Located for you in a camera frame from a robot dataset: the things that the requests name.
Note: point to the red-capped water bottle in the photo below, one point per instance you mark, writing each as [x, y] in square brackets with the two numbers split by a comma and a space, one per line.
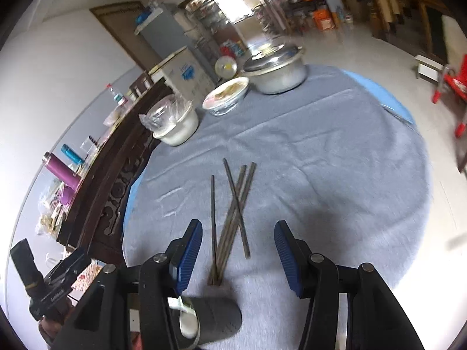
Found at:
[116, 95]

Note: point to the small white stool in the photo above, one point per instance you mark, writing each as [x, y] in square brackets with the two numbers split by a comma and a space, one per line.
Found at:
[428, 66]

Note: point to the clear round balloon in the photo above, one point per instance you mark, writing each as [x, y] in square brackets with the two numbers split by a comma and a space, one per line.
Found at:
[226, 67]

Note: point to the blue table cover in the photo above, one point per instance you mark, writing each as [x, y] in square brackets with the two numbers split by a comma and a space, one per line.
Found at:
[383, 94]

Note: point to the floral printed cloth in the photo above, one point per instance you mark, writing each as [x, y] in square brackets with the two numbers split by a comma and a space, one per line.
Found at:
[85, 277]

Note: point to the grey tablecloth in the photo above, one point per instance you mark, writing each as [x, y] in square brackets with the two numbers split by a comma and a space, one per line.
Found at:
[310, 175]

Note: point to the pile of snack packets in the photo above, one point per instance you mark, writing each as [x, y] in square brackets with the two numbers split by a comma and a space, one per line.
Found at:
[51, 211]

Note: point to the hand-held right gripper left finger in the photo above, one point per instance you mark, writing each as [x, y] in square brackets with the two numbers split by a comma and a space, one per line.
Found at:
[189, 251]

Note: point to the orange plastic crate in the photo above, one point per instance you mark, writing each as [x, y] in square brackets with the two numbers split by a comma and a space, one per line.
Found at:
[324, 19]

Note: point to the grey cylindrical utensil holder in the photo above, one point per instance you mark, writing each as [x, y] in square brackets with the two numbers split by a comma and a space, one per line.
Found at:
[217, 321]

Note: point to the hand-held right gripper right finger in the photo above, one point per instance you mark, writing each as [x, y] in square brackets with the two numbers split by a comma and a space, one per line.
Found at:
[286, 255]

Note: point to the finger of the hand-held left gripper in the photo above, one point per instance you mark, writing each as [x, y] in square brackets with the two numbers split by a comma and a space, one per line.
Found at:
[71, 262]

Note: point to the glass display cabinet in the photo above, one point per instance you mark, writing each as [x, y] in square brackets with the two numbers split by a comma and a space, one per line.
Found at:
[209, 22]

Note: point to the teal bottle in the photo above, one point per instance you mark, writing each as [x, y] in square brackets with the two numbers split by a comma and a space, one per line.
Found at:
[72, 154]

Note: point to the white chest freezer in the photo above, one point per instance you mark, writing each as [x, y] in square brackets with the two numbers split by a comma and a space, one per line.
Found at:
[186, 73]

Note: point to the clear plastic bag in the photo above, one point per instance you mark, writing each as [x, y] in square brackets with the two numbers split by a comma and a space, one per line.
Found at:
[164, 115]

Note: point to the person's left hand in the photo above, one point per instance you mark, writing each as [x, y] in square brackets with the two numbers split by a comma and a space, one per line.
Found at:
[51, 330]

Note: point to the white bowl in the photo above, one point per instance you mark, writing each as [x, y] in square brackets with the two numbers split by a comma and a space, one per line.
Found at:
[178, 129]

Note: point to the purple thermos bottle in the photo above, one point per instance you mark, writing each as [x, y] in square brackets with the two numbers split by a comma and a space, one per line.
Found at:
[62, 171]

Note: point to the patterned bowl with food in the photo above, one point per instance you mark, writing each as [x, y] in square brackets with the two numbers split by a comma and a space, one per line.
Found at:
[226, 96]

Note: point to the red metal chair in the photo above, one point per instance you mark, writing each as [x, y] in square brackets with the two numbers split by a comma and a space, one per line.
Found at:
[454, 84]

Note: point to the metal pot lid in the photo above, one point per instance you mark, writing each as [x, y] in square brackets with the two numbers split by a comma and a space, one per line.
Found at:
[271, 58]

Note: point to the brown wooden door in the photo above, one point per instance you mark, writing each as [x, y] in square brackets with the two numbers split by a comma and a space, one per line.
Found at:
[120, 29]

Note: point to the grey refrigerator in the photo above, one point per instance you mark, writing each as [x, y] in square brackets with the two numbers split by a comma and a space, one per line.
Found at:
[164, 32]

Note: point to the large metal pot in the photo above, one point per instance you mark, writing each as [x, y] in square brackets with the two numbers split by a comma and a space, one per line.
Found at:
[279, 76]

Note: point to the brown wooden cabinet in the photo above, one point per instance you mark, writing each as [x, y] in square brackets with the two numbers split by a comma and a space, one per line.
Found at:
[401, 3]

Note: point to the dark carved wooden sideboard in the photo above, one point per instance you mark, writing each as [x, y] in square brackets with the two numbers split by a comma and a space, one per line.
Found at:
[105, 189]

